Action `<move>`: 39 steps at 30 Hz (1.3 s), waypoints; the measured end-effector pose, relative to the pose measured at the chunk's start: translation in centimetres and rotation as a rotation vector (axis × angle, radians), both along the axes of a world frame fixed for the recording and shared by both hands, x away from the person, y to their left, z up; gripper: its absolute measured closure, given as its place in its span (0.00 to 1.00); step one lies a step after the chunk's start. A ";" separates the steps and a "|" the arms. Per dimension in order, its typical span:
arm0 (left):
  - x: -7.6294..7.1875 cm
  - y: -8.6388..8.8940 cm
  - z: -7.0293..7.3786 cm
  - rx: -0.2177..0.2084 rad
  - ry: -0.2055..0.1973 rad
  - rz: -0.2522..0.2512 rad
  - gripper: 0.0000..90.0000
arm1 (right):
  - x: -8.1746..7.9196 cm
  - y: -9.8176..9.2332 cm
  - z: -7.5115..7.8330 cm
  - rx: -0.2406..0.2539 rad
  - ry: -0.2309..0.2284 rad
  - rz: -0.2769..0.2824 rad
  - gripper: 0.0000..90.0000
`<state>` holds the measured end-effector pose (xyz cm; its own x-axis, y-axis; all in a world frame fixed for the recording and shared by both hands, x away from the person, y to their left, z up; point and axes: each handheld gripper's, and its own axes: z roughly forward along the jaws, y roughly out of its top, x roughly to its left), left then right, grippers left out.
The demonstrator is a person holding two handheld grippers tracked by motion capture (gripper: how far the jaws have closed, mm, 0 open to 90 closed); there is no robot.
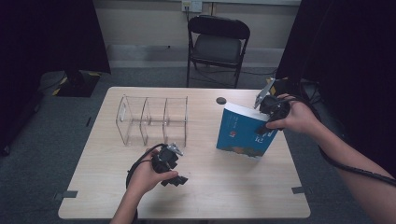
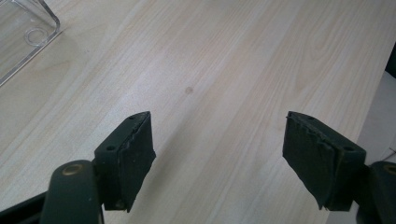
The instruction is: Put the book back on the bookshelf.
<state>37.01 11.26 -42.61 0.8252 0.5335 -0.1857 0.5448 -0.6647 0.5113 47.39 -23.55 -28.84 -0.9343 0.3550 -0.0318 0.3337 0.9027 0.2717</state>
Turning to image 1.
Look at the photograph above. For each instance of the round black table hole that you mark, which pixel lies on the round black table hole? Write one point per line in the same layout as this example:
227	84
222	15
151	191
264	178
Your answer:
221	100

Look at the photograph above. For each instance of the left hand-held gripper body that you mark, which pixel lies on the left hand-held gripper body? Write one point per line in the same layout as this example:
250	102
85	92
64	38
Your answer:
165	160

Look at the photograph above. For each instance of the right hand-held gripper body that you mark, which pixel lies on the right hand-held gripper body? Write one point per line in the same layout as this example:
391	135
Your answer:
275	107

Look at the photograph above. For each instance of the black folding chair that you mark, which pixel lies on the black folding chair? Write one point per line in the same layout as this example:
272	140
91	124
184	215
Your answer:
218	46

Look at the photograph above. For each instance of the person's right hand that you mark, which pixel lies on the person's right hand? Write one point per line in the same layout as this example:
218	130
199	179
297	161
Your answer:
300	119

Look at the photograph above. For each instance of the person's left hand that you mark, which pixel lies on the person's left hand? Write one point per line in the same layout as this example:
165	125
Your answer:
143	177

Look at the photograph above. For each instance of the white wall outlet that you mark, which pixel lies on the white wall outlet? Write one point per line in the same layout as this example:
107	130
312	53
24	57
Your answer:
191	5

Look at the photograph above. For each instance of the clear acrylic book rack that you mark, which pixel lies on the clear acrylic book rack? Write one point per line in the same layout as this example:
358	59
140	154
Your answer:
152	124

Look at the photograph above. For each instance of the blue paperback book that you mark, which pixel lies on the blue paperback book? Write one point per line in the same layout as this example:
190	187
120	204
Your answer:
239	130

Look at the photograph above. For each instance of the black stand base yellow tape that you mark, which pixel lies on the black stand base yellow tape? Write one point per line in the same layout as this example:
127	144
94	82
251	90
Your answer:
280	85
77	84

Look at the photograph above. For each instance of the black curtain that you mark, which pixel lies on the black curtain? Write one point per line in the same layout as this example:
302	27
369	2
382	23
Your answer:
46	37
351	62

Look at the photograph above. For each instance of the black floor tape strip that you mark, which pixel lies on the black floor tape strip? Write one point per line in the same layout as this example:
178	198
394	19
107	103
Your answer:
88	121

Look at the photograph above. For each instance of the grey tape piece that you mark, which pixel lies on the grey tape piece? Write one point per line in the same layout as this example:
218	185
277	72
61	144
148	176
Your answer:
300	190
67	194

